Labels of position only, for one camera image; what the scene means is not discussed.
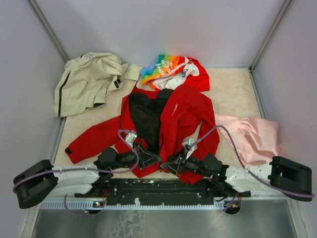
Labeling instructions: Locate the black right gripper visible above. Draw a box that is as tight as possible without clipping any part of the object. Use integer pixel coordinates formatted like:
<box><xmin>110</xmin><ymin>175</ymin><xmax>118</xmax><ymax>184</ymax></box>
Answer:
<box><xmin>160</xmin><ymin>146</ymin><xmax>212</xmax><ymax>178</ymax></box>

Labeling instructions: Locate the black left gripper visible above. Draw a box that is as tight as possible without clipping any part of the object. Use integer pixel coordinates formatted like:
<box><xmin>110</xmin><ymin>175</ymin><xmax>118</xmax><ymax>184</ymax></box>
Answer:
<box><xmin>111</xmin><ymin>141</ymin><xmax>162</xmax><ymax>170</ymax></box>

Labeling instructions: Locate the red jacket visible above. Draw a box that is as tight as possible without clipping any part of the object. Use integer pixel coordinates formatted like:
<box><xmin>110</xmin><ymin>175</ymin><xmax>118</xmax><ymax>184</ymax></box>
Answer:
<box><xmin>65</xmin><ymin>85</ymin><xmax>219</xmax><ymax>178</ymax></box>

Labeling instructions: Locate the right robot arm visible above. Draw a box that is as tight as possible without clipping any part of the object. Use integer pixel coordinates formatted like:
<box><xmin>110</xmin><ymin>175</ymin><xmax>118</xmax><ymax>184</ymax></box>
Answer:
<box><xmin>161</xmin><ymin>154</ymin><xmax>314</xmax><ymax>202</ymax></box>

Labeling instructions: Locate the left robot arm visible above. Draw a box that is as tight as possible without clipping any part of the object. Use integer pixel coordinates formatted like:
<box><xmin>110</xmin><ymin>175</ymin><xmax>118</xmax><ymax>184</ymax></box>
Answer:
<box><xmin>13</xmin><ymin>144</ymin><xmax>161</xmax><ymax>209</ymax></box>

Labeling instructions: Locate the beige jacket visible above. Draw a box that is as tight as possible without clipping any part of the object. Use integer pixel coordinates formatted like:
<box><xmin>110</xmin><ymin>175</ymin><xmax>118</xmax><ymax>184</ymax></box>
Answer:
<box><xmin>54</xmin><ymin>52</ymin><xmax>142</xmax><ymax>118</ymax></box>

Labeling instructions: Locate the rainbow white red garment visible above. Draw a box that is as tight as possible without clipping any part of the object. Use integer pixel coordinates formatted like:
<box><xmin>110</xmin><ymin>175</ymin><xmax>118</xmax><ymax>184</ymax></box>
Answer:
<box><xmin>140</xmin><ymin>55</ymin><xmax>210</xmax><ymax>92</ymax></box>

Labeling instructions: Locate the pink satin cloth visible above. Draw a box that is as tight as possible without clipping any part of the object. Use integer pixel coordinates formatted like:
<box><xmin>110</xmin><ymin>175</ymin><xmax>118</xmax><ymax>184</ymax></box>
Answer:
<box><xmin>215</xmin><ymin>114</ymin><xmax>284</xmax><ymax>166</ymax></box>

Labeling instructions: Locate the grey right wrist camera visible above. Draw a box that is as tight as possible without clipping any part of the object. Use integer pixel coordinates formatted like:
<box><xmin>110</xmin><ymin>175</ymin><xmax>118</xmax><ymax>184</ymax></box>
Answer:
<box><xmin>182</xmin><ymin>137</ymin><xmax>197</xmax><ymax>156</ymax></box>

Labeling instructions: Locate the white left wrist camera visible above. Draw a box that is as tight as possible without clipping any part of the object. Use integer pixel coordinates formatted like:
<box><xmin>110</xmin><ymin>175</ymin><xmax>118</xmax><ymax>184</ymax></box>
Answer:
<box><xmin>125</xmin><ymin>130</ymin><xmax>137</xmax><ymax>147</ymax></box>

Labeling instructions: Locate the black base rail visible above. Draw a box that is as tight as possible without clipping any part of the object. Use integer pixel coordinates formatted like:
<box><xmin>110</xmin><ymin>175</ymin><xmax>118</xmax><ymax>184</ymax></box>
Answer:
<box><xmin>75</xmin><ymin>178</ymin><xmax>238</xmax><ymax>206</ymax></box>

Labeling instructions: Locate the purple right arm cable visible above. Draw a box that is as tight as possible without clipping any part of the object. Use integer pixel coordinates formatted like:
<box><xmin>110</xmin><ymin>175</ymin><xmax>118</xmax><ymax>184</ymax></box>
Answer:
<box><xmin>187</xmin><ymin>124</ymin><xmax>316</xmax><ymax>214</ymax></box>

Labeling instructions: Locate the white slotted cable duct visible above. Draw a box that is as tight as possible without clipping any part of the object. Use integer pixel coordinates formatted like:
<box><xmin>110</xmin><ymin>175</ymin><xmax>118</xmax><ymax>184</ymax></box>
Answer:
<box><xmin>39</xmin><ymin>198</ymin><xmax>230</xmax><ymax>211</ymax></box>

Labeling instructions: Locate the right aluminium frame post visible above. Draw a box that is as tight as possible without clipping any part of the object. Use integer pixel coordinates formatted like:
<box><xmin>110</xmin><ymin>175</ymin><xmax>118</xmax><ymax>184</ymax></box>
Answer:
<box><xmin>249</xmin><ymin>0</ymin><xmax>293</xmax><ymax>73</ymax></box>

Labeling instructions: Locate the aluminium frame post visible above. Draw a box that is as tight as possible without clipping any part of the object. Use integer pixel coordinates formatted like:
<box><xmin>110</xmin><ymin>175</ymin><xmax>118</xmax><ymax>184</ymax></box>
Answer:
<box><xmin>26</xmin><ymin>0</ymin><xmax>69</xmax><ymax>62</ymax></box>
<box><xmin>249</xmin><ymin>0</ymin><xmax>293</xmax><ymax>73</ymax></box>

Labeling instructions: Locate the left aluminium frame post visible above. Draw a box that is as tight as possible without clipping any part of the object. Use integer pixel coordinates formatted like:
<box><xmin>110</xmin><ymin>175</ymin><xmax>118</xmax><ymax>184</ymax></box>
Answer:
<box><xmin>26</xmin><ymin>0</ymin><xmax>69</xmax><ymax>62</ymax></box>

